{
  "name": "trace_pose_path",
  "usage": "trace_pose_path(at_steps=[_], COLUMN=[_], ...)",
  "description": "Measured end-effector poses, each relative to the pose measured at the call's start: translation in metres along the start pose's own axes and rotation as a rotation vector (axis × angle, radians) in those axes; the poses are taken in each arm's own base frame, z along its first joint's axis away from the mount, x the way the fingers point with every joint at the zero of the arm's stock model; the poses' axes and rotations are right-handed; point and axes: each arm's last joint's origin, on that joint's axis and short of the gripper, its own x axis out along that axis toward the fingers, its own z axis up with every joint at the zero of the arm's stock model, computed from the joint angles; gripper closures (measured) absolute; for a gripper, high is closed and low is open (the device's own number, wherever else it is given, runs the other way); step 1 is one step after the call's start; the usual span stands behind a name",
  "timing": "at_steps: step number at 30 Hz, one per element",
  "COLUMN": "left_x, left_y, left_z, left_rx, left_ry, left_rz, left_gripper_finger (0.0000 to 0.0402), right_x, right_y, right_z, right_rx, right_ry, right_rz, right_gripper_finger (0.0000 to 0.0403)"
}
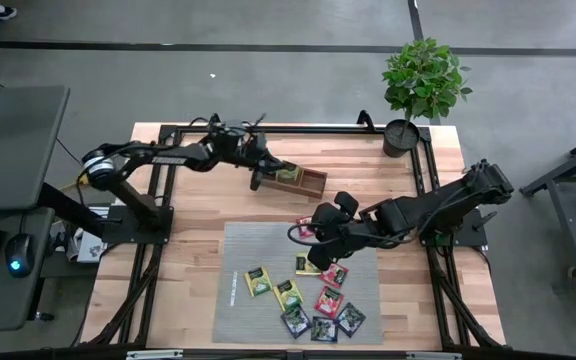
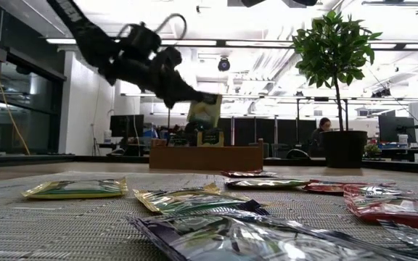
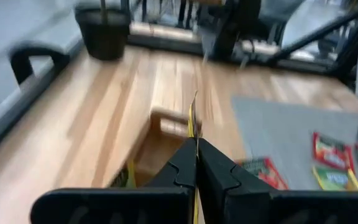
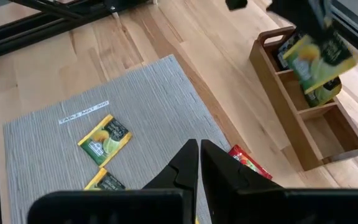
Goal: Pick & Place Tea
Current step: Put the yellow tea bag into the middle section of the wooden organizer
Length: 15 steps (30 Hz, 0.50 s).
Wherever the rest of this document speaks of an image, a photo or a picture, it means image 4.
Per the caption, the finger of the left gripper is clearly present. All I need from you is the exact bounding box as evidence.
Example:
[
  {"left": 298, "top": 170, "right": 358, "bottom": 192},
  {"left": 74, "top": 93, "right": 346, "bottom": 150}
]
[
  {"left": 225, "top": 0, "right": 310, "bottom": 34},
  {"left": 306, "top": 0, "right": 334, "bottom": 40}
]

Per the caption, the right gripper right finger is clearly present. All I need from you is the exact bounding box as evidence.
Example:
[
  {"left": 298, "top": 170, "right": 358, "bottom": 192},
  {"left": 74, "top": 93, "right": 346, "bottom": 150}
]
[{"left": 200, "top": 139, "right": 358, "bottom": 224}]

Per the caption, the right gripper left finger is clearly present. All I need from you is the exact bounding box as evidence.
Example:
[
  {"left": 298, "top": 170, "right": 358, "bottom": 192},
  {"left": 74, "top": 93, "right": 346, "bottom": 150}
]
[{"left": 26, "top": 139, "right": 200, "bottom": 224}]

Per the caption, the green tea packet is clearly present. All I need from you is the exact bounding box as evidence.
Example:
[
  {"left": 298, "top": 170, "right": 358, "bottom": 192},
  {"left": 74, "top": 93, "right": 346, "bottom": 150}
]
[{"left": 282, "top": 23, "right": 358, "bottom": 95}]

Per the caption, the dark tea packet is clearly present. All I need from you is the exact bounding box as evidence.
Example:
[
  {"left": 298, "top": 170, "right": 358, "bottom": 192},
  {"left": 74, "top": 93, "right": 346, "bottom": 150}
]
[{"left": 276, "top": 30, "right": 305, "bottom": 71}]

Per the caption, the red tea packet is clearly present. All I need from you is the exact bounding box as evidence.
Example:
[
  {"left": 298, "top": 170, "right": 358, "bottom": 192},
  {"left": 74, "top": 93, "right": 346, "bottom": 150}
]
[{"left": 227, "top": 144, "right": 273, "bottom": 181}]

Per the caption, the yellow lemon tea packet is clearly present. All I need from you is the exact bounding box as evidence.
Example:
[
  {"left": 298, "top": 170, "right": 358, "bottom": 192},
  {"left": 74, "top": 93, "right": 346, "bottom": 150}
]
[
  {"left": 76, "top": 113, "right": 133, "bottom": 169},
  {"left": 83, "top": 167, "right": 127, "bottom": 191}
]

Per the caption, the green-silver packet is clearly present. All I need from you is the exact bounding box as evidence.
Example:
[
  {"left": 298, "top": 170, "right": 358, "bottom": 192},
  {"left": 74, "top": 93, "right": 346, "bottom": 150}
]
[{"left": 303, "top": 77, "right": 344, "bottom": 108}]

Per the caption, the wooden three-compartment organizer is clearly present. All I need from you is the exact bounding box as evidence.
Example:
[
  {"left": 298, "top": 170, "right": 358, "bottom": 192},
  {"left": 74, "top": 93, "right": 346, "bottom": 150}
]
[{"left": 248, "top": 26, "right": 358, "bottom": 172}]

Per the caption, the grey woven table mat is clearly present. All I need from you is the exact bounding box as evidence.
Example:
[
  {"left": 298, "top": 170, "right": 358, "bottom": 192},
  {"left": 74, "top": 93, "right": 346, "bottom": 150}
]
[{"left": 2, "top": 54, "right": 233, "bottom": 224}]

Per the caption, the white label strip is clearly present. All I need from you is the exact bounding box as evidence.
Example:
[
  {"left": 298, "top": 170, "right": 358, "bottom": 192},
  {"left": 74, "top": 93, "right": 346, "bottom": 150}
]
[{"left": 58, "top": 100, "right": 110, "bottom": 126}]

